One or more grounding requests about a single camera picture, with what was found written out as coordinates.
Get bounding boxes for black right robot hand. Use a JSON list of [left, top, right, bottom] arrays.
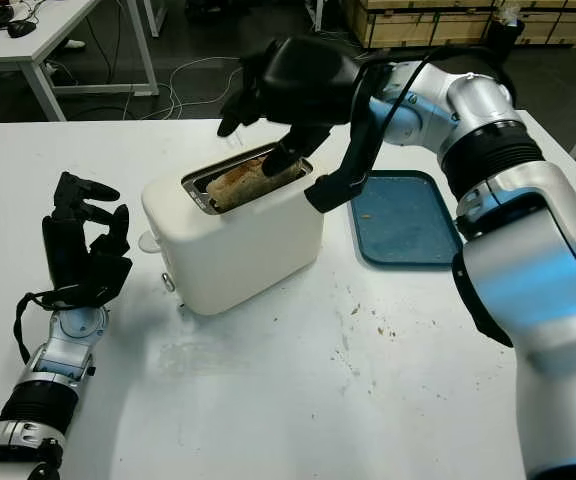
[[216, 34, 364, 177]]

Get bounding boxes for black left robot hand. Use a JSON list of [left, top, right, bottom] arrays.
[[41, 171, 132, 294]]

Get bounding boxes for toasted bread slice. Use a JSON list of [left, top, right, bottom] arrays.
[[205, 154, 305, 211]]

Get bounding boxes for cream white two-slot toaster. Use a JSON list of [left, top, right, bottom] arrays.
[[138, 140, 327, 316]]

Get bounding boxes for blue plastic tray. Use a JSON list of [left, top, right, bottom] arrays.
[[347, 169, 464, 271]]

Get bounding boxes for stacked wooden crates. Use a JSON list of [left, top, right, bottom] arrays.
[[345, 0, 576, 50]]

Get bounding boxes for black trash bin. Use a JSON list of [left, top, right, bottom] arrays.
[[487, 17, 527, 64]]

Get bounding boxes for white office desk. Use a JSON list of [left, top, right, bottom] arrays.
[[0, 0, 160, 124]]

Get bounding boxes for black computer mouse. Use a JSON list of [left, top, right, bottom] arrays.
[[6, 19, 36, 39]]

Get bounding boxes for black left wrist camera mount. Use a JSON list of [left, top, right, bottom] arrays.
[[80, 252, 134, 304]]

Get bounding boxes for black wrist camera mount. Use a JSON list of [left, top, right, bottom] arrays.
[[80, 252, 134, 304], [304, 62, 394, 214]]

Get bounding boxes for white desk frame leg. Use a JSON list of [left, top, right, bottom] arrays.
[[295, 0, 325, 34]]

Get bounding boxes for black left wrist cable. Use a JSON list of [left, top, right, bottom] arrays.
[[12, 292, 69, 364]]

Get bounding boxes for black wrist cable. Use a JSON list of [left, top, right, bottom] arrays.
[[372, 44, 519, 146], [12, 292, 69, 364]]

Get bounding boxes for long white cable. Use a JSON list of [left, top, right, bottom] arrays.
[[167, 29, 369, 121]]

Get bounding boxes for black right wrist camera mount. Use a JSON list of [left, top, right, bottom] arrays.
[[304, 62, 394, 214]]

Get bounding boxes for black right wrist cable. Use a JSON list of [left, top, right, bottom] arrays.
[[372, 44, 519, 146]]

